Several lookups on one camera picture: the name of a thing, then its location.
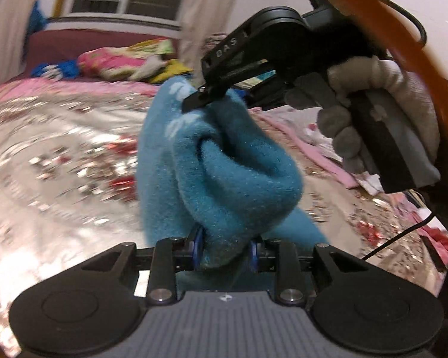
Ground pink floral pillow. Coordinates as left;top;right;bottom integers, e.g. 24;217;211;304
76;38;175;82

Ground right beige curtain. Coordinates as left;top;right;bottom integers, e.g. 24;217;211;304
179;0;235;86

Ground teal fleece garment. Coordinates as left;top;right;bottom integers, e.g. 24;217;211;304
136;77;325;293

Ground blue crumpled clothes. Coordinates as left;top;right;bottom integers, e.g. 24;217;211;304
30;60;80;81

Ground yellow folded cloth stack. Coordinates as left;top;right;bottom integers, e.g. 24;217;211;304
146;59;193;84

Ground grey white stuffed cloth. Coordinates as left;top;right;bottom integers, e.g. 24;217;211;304
128;55;167;82

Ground grey gloved hand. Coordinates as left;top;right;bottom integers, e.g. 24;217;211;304
285;57;441;193

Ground beige floral satin bedspread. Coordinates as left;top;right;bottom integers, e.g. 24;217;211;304
0;93;446;357

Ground black cable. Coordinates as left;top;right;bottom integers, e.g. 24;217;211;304
360;0;438;264

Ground polka dot pillow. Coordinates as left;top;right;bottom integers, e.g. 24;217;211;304
269;106;341;163

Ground orange strap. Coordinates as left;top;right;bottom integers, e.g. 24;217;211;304
309;0;448;180

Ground pink bed sheet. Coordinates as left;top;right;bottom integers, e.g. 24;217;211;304
0;78;362;189

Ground dark red headboard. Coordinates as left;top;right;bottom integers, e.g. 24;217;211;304
14;29;160;80

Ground blue hanging bag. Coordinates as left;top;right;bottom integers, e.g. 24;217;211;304
26;0;48;36

